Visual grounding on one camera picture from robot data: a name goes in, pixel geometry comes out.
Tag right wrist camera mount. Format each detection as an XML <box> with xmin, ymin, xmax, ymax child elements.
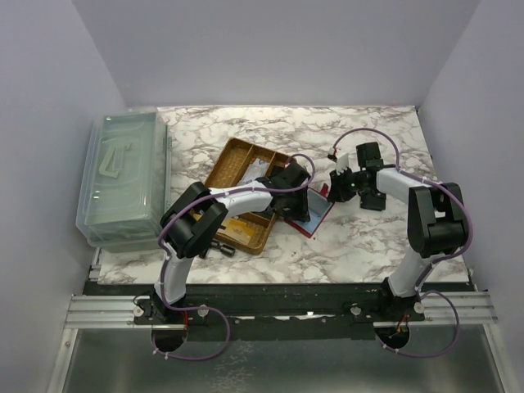
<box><xmin>327</xmin><ymin>151</ymin><xmax>351</xmax><ymax>175</ymax></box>

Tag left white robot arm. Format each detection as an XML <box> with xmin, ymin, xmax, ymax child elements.
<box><xmin>155</xmin><ymin>161</ymin><xmax>313</xmax><ymax>307</ymax></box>

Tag woven wicker organizer tray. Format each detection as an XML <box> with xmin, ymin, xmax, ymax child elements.
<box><xmin>203</xmin><ymin>137</ymin><xmax>298</xmax><ymax>258</ymax></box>

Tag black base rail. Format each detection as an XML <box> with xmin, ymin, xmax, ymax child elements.
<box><xmin>82</xmin><ymin>282</ymin><xmax>490</xmax><ymax>342</ymax></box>

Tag clear plastic storage box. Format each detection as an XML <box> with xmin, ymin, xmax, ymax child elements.
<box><xmin>75</xmin><ymin>107</ymin><xmax>170</xmax><ymax>250</ymax></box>

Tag red card holder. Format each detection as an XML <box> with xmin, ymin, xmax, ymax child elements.
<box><xmin>284</xmin><ymin>183</ymin><xmax>334</xmax><ymax>238</ymax></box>

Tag silver cards in tray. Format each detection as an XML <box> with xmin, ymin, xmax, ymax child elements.
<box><xmin>238</xmin><ymin>158</ymin><xmax>269</xmax><ymax>185</ymax></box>

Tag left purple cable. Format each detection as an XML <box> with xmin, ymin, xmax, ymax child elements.
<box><xmin>157</xmin><ymin>153</ymin><xmax>316</xmax><ymax>361</ymax></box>

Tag purple cable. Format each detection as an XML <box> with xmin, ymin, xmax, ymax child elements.
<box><xmin>157</xmin><ymin>153</ymin><xmax>316</xmax><ymax>361</ymax></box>
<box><xmin>327</xmin><ymin>127</ymin><xmax>476</xmax><ymax>359</ymax></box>

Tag black T-shaped tool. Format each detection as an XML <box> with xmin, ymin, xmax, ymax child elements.
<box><xmin>199</xmin><ymin>240</ymin><xmax>236</xmax><ymax>259</ymax></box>

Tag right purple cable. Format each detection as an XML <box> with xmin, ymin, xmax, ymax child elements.
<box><xmin>327</xmin><ymin>127</ymin><xmax>476</xmax><ymax>359</ymax></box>

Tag gold cards in tray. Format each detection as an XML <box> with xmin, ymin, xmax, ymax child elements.
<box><xmin>218</xmin><ymin>218</ymin><xmax>255</xmax><ymax>246</ymax></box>

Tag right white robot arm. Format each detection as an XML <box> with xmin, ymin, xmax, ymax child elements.
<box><xmin>327</xmin><ymin>142</ymin><xmax>472</xmax><ymax>300</ymax></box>

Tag aluminium frame rail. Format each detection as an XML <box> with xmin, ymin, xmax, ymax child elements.
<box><xmin>65</xmin><ymin>296</ymin><xmax>151</xmax><ymax>329</ymax></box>

